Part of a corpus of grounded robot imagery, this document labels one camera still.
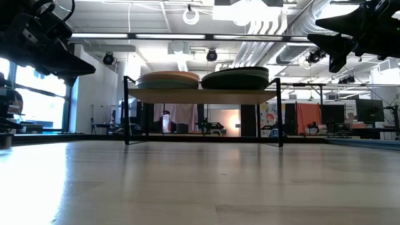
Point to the black aluminium table frame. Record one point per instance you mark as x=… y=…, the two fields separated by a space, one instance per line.
x=78 y=137

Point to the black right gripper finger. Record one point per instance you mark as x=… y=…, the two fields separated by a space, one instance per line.
x=350 y=20
x=339 y=47

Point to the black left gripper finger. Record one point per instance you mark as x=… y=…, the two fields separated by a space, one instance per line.
x=68 y=64
x=70 y=80

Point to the black ceiling spotlight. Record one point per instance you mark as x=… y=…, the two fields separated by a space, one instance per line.
x=211 y=55
x=314 y=57
x=108 y=58
x=347 y=79

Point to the large window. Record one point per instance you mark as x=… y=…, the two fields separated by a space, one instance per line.
x=40 y=103

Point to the long ceiling light strip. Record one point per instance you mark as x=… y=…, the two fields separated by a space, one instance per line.
x=172 y=36

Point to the small black computer monitor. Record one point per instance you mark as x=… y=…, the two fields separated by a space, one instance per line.
x=332 y=114

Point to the small black robot arm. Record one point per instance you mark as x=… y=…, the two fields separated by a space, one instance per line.
x=209 y=126

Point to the wooden shelf with black frame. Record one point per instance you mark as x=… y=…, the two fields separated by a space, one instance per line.
x=200 y=97

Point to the silver ventilation duct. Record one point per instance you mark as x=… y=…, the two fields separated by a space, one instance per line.
x=300 y=18

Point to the orange cloth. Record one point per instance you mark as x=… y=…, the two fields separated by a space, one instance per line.
x=309 y=117

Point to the colourful poster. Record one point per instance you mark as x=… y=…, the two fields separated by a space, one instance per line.
x=267 y=117

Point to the terracotta plate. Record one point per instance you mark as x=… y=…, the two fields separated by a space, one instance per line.
x=168 y=78

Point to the black pillar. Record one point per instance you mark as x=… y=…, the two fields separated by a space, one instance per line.
x=248 y=122

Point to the black plate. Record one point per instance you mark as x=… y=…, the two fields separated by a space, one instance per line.
x=247 y=68

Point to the large black computer monitor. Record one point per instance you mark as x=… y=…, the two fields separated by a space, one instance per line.
x=370 y=111

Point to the seated person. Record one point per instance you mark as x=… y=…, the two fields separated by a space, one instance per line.
x=165 y=112

